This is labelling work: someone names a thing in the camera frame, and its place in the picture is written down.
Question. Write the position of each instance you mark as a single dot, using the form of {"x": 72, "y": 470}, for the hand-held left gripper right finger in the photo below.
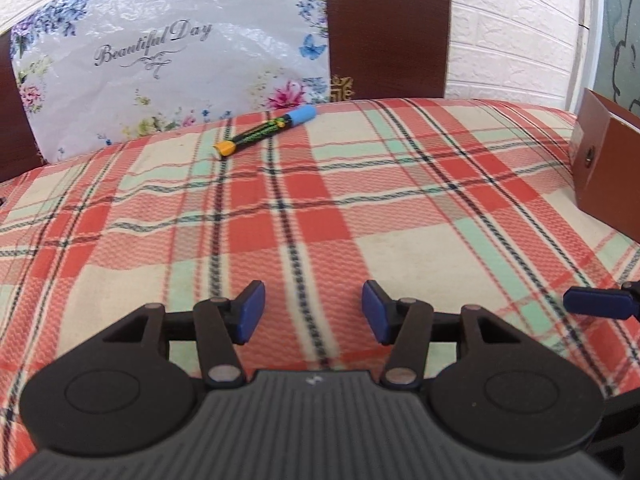
{"x": 377, "y": 310}

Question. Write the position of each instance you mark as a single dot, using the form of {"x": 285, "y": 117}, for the brown cardboard box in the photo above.
{"x": 615, "y": 175}

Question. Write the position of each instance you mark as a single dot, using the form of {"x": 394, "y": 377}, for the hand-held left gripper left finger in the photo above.
{"x": 250, "y": 310}

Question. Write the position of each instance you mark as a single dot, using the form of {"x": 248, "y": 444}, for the black marker pen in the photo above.
{"x": 260, "y": 132}

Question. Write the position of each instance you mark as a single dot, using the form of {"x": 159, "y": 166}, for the floral plastic bag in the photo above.
{"x": 150, "y": 85}

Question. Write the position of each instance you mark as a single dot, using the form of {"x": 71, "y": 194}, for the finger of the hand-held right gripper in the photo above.
{"x": 595, "y": 303}

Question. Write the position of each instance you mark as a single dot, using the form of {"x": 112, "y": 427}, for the frosted glass door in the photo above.
{"x": 620, "y": 35}

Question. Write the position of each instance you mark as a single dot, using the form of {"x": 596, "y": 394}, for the plaid blanket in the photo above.
{"x": 400, "y": 210}

